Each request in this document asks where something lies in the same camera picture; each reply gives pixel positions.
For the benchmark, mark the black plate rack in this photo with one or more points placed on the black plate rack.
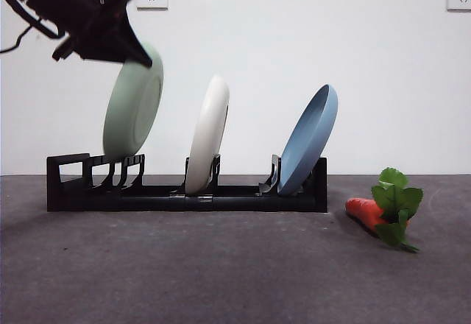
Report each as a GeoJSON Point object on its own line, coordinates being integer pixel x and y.
{"type": "Point", "coordinates": [95, 203]}

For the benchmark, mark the blue plate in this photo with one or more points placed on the blue plate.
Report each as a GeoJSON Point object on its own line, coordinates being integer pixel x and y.
{"type": "Point", "coordinates": [307, 143]}

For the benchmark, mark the green plate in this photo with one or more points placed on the green plate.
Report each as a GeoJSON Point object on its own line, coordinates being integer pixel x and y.
{"type": "Point", "coordinates": [127, 118]}

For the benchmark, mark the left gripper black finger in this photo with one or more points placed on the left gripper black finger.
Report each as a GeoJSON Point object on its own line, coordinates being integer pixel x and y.
{"type": "Point", "coordinates": [123, 29]}
{"type": "Point", "coordinates": [103, 49]}

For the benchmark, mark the white plate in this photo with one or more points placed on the white plate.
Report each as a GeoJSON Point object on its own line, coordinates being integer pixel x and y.
{"type": "Point", "coordinates": [208, 136]}

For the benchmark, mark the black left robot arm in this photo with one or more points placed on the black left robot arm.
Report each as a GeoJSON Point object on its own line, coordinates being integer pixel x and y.
{"type": "Point", "coordinates": [55, 0]}

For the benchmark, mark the orange carrot with green leaves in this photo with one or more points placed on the orange carrot with green leaves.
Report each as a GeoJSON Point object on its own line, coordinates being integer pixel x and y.
{"type": "Point", "coordinates": [364, 210]}

